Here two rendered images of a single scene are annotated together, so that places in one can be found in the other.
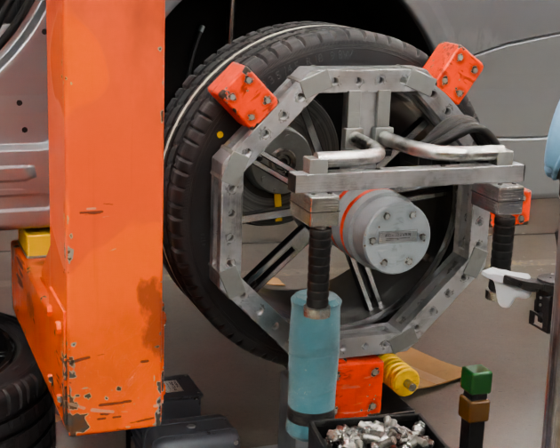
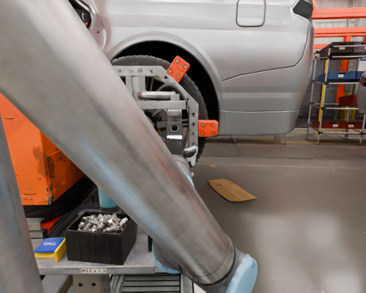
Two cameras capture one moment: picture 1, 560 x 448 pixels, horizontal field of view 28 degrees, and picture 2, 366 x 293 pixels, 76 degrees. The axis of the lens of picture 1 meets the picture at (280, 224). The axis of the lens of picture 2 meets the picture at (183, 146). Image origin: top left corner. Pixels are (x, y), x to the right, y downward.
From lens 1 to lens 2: 1.32 m
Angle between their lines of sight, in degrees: 20
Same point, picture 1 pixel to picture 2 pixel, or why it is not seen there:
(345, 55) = (135, 64)
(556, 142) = not seen: outside the picture
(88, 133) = not seen: hidden behind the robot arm
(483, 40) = (229, 73)
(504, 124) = (240, 106)
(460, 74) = (178, 68)
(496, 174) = (170, 104)
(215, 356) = not seen: hidden behind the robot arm
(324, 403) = (108, 203)
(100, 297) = (18, 152)
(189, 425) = (96, 205)
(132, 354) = (33, 175)
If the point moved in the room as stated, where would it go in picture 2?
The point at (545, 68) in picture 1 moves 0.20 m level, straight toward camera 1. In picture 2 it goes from (257, 84) to (247, 83)
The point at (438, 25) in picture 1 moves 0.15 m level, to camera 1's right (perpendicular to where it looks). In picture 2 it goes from (211, 67) to (236, 67)
